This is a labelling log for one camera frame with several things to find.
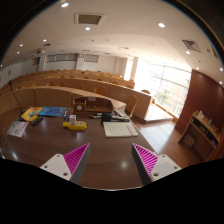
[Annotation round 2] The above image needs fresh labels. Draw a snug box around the yellow power strip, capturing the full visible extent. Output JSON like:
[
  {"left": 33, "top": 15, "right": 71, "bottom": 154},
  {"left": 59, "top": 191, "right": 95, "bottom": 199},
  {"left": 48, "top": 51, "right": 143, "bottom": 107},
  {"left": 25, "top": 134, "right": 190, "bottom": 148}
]
[{"left": 63, "top": 121, "right": 87, "bottom": 130}]

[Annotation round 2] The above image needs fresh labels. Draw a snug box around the long curved wooden desk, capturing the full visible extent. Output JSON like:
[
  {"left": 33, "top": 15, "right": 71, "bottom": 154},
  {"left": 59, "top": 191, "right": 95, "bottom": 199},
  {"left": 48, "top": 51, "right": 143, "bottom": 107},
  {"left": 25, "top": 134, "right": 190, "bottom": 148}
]
[{"left": 0, "top": 78, "right": 151, "bottom": 119}]

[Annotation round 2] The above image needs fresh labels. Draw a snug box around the black small box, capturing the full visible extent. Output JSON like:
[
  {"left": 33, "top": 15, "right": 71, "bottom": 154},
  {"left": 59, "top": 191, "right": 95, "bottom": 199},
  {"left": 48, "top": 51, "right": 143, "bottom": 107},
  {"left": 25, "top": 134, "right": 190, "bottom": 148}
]
[{"left": 101, "top": 113, "right": 112, "bottom": 122}]

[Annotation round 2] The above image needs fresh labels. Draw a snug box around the wooden chair middle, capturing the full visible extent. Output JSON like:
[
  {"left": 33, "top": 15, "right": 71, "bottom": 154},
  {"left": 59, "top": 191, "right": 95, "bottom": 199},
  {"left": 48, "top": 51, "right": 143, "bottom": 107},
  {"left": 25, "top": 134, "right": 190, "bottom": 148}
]
[{"left": 94, "top": 86, "right": 107, "bottom": 96}]

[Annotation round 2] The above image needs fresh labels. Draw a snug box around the wooden desk organizer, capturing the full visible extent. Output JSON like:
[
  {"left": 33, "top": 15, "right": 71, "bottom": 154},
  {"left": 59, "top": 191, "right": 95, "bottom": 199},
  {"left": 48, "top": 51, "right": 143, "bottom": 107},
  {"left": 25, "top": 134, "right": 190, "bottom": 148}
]
[{"left": 73, "top": 97, "right": 113, "bottom": 113}]

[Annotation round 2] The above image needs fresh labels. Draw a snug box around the yellow book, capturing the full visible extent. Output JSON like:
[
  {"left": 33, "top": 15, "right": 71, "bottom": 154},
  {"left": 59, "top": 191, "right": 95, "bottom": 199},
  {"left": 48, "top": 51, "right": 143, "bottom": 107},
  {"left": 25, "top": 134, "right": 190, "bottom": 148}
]
[{"left": 22, "top": 107, "right": 42, "bottom": 122}]

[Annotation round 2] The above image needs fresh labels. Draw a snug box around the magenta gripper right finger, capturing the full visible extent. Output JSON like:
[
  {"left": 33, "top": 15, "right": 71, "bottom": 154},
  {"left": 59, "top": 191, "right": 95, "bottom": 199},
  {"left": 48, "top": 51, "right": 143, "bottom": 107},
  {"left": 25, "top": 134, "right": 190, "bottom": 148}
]
[{"left": 132, "top": 143, "right": 181, "bottom": 185}]

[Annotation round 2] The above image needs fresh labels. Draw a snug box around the wooden shelf cabinet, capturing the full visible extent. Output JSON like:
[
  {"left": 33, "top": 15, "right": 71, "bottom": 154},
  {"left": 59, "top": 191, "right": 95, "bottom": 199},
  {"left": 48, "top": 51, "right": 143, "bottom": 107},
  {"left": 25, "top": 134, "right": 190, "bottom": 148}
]
[{"left": 179, "top": 111, "right": 220, "bottom": 161}]

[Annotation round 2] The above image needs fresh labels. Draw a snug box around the white open notebook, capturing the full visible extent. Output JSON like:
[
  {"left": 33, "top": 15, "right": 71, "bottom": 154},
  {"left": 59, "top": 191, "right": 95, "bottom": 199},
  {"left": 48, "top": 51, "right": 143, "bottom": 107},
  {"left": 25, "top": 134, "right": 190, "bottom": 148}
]
[{"left": 103, "top": 122, "right": 138, "bottom": 137}]

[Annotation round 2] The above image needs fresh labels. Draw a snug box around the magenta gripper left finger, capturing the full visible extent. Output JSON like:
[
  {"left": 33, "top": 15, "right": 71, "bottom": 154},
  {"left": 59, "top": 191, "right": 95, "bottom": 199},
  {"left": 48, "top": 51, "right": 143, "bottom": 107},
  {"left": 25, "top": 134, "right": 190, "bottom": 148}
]
[{"left": 41, "top": 143, "right": 90, "bottom": 184}]

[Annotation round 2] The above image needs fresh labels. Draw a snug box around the black gooseneck microphone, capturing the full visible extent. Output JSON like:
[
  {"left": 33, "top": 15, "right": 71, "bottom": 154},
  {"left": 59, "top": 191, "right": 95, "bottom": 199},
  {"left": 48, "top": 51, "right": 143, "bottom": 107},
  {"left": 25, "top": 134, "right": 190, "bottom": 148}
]
[{"left": 8, "top": 81, "right": 25, "bottom": 122}]

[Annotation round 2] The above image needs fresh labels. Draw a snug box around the white charger plug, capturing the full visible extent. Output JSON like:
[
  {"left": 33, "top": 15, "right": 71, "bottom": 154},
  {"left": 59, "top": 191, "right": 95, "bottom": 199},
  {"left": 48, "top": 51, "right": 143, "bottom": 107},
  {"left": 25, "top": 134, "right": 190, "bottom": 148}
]
[{"left": 69, "top": 115, "right": 76, "bottom": 125}]

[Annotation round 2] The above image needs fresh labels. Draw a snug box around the blue booklet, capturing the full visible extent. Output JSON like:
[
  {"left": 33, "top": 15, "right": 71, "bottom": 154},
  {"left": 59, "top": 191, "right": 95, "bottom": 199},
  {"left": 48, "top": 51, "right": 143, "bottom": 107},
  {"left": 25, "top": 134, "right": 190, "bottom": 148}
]
[{"left": 39, "top": 107, "right": 66, "bottom": 117}]

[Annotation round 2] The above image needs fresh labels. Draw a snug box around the black remote control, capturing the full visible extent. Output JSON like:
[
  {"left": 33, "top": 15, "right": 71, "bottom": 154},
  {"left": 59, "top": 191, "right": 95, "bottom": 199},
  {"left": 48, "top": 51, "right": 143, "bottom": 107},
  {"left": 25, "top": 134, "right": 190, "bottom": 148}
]
[{"left": 31, "top": 116, "right": 43, "bottom": 126}]

